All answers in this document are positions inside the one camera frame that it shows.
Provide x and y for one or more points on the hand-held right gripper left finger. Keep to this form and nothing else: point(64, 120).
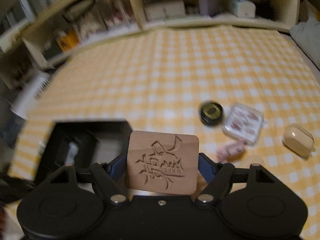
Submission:
point(118, 168)

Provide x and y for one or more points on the yellow box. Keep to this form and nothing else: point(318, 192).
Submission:
point(67, 41)

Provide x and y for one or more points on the white flat device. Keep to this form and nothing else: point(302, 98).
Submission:
point(32, 92)

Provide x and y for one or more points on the white tissue box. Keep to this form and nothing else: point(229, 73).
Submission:
point(242, 7)

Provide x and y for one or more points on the cream earbud case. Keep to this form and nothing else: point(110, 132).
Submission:
point(297, 140)

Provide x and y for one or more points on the black round tin yellow print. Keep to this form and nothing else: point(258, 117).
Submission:
point(211, 113)

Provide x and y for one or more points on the yellow checkered cloth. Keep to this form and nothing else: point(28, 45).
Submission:
point(160, 80)

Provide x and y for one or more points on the black box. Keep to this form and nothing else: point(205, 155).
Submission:
point(82, 132)

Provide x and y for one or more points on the white storage box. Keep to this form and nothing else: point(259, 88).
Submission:
point(163, 10)

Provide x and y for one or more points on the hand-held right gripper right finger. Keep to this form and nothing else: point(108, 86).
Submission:
point(205, 170)

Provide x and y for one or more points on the beige wooden shelf unit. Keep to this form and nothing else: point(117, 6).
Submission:
point(135, 7)

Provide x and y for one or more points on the carved wooden block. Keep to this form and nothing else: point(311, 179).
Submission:
point(162, 162)

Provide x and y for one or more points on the pink plastic case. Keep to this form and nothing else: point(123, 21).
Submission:
point(230, 150)

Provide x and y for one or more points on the purple cup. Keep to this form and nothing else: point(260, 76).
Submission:
point(207, 1)

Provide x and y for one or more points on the red and white packages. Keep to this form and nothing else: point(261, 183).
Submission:
point(107, 12)

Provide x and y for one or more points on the clear card case red print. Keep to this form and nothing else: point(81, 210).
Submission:
point(243, 125)

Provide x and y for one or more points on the grey pillow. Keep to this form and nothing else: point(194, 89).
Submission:
point(307, 40)

